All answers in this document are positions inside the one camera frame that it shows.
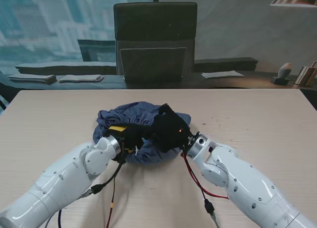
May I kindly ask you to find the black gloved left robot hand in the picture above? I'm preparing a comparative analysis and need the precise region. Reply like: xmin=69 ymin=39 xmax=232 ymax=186
xmin=122 ymin=125 xmax=155 ymax=151

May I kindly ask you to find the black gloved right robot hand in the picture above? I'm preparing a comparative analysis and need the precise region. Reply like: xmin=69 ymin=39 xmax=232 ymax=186
xmin=148 ymin=103 xmax=192 ymax=154

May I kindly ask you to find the yellow black blue backpack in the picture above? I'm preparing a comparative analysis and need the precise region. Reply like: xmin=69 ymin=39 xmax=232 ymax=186
xmin=107 ymin=125 xmax=155 ymax=155

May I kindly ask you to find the navy blue rain cover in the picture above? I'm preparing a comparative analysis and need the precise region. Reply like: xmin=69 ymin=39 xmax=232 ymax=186
xmin=93 ymin=101 xmax=192 ymax=166

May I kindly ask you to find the printed office backdrop banner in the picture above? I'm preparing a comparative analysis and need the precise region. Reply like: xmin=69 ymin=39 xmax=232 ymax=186
xmin=0 ymin=0 xmax=317 ymax=91

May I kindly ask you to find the red right arm wire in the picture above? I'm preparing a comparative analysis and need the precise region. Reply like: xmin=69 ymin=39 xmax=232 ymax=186
xmin=181 ymin=152 xmax=230 ymax=200

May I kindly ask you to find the red arm wire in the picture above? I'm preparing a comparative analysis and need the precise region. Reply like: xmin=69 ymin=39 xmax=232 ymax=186
xmin=105 ymin=177 xmax=117 ymax=228
xmin=181 ymin=152 xmax=230 ymax=200

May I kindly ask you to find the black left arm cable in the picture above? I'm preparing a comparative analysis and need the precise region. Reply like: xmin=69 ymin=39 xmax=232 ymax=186
xmin=57 ymin=162 xmax=124 ymax=228

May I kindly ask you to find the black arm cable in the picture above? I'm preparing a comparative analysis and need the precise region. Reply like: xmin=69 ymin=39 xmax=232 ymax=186
xmin=183 ymin=151 xmax=220 ymax=228
xmin=57 ymin=162 xmax=124 ymax=228

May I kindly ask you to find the red left arm wire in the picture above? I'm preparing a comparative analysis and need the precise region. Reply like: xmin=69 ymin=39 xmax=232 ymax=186
xmin=105 ymin=177 xmax=117 ymax=228

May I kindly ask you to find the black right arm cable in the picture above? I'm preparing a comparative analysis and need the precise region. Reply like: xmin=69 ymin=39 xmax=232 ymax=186
xmin=183 ymin=151 xmax=220 ymax=228

